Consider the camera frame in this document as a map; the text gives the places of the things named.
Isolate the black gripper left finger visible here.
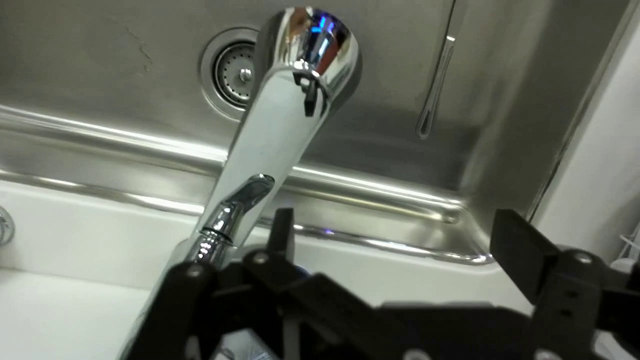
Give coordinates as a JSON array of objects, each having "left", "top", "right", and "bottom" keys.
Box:
[{"left": 126, "top": 207, "right": 376, "bottom": 360}]

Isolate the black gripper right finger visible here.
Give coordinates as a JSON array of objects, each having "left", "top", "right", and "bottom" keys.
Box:
[{"left": 488, "top": 208, "right": 640, "bottom": 360}]

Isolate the chrome sink faucet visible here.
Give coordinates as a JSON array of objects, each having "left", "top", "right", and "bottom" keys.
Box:
[{"left": 168, "top": 6, "right": 364, "bottom": 268}]

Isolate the round metal sink drain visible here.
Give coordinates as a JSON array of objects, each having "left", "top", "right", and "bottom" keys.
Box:
[{"left": 197, "top": 27, "right": 263, "bottom": 125}]

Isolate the stainless steel sink basin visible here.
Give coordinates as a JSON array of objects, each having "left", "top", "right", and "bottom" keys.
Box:
[{"left": 0, "top": 0, "right": 640, "bottom": 268}]

